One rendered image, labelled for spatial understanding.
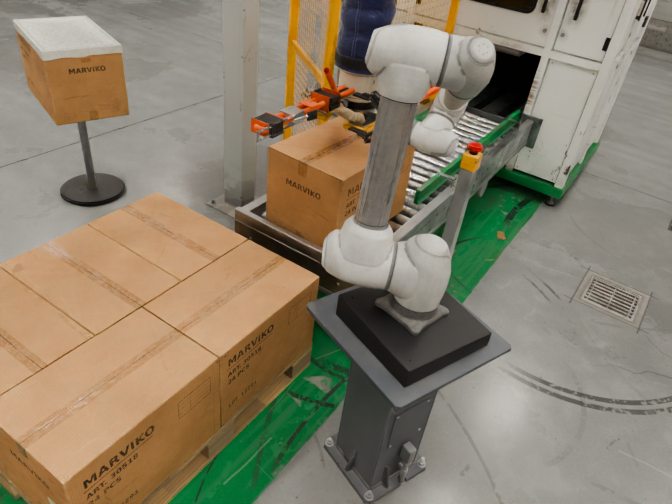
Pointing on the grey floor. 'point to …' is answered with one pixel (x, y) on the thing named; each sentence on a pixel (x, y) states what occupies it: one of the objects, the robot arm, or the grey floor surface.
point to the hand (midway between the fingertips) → (354, 112)
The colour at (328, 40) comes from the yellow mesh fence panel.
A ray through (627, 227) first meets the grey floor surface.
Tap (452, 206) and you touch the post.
